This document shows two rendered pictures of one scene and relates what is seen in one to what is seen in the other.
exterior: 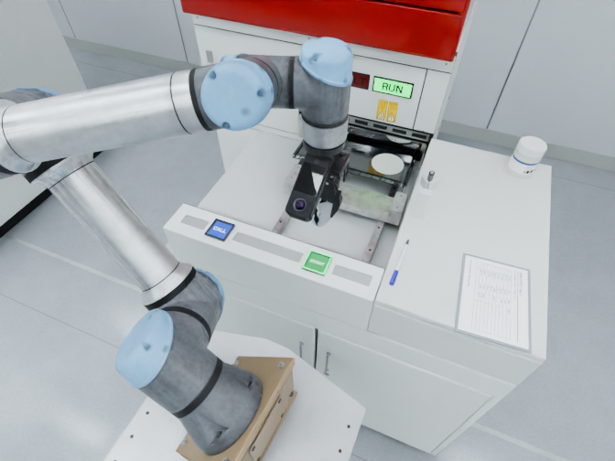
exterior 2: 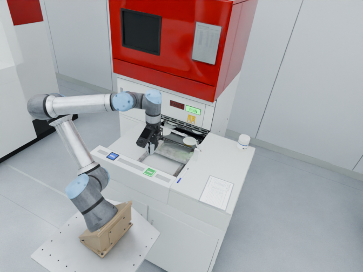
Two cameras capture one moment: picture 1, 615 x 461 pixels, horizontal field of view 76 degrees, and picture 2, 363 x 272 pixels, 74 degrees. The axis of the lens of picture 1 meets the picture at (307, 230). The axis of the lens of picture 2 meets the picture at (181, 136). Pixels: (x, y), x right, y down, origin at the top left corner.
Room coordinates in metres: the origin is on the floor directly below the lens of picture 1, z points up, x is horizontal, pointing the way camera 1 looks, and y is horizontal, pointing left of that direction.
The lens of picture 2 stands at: (-0.46, -0.16, 1.95)
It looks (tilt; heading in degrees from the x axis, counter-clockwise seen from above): 36 degrees down; 359
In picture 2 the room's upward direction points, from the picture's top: 7 degrees clockwise
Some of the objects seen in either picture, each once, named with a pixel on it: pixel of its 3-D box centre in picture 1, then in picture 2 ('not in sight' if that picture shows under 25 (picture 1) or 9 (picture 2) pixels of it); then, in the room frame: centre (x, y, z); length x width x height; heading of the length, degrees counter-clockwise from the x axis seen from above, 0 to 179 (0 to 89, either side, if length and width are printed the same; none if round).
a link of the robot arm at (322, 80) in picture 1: (323, 82); (152, 102); (0.55, -0.02, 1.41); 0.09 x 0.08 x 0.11; 87
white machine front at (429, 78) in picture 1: (312, 91); (161, 108); (1.18, -0.01, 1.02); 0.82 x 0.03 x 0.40; 67
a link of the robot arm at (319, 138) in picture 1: (322, 126); (152, 116); (0.55, -0.03, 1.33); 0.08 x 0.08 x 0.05
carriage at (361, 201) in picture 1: (342, 196); (168, 151); (0.85, -0.11, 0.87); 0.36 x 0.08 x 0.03; 67
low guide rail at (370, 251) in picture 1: (382, 220); (183, 163); (0.78, -0.22, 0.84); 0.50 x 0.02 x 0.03; 157
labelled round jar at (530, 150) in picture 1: (525, 157); (243, 142); (0.86, -0.60, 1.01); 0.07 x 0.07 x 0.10
